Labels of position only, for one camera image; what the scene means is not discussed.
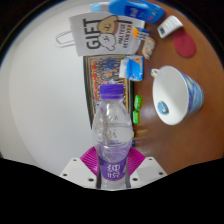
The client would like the small green packet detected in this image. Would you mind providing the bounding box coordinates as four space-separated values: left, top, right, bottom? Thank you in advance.
132 109 141 126
133 94 143 111

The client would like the white printed paper gift bag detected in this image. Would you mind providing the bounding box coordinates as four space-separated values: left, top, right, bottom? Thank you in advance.
54 11 146 57

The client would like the clear purple-capped water bottle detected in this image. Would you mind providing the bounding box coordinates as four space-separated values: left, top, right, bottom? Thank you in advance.
92 83 134 191

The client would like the small clear snack packet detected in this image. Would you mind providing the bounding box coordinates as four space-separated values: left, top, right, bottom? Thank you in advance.
141 35 157 60

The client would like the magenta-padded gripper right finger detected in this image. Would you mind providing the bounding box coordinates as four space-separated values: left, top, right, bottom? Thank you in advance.
124 146 168 189

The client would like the blue tissue pack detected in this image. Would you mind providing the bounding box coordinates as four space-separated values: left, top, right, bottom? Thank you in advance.
119 55 145 82

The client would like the white remote control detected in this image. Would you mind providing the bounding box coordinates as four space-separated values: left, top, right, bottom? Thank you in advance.
156 15 184 39

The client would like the blue detergent bottle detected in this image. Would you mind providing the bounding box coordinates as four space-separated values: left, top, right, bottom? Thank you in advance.
89 0 166 24

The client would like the blue patterned white cup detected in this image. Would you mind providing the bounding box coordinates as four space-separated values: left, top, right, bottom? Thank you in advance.
150 65 205 126

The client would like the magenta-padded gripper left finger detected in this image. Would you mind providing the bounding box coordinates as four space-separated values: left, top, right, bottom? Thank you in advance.
59 146 101 190

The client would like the framed group photo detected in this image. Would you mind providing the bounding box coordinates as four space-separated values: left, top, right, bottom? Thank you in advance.
82 54 135 129

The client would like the flat round red coaster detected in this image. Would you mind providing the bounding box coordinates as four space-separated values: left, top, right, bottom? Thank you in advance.
172 27 197 59

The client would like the colourful puzzle cube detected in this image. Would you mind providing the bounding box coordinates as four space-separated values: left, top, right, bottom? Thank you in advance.
132 26 150 42

